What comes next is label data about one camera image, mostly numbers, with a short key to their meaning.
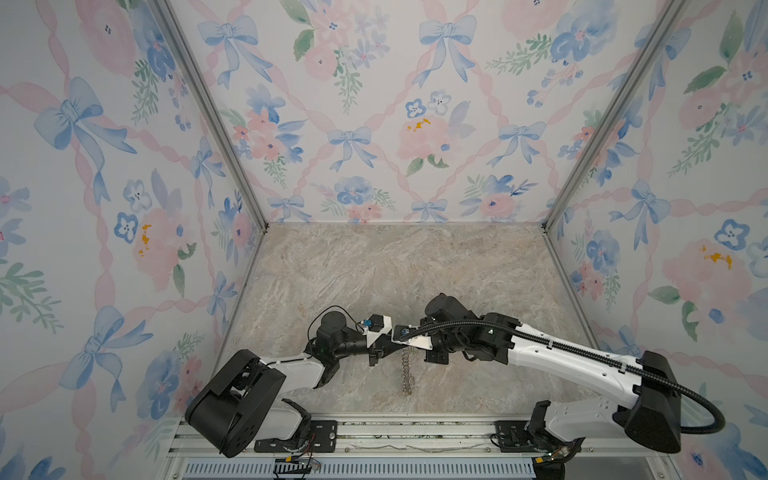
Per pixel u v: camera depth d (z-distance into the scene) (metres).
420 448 0.73
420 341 0.64
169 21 0.69
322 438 0.75
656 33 0.72
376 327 0.65
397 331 0.63
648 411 0.40
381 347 0.70
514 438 0.73
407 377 0.82
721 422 0.39
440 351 0.65
